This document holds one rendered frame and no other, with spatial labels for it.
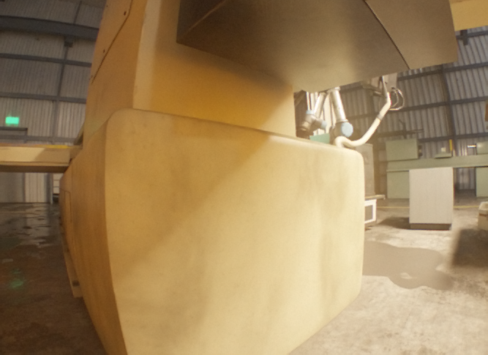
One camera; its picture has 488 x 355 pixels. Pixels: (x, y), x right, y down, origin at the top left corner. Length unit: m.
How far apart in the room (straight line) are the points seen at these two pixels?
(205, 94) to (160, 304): 0.45
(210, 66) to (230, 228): 0.38
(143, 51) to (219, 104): 0.22
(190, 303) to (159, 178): 0.22
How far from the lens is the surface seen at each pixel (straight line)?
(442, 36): 0.58
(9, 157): 1.70
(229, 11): 0.43
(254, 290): 0.56
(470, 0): 1.02
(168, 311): 0.45
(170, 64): 0.58
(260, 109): 0.71
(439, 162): 6.67
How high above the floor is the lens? 0.48
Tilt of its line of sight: 3 degrees up
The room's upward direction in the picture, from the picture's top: 1 degrees counter-clockwise
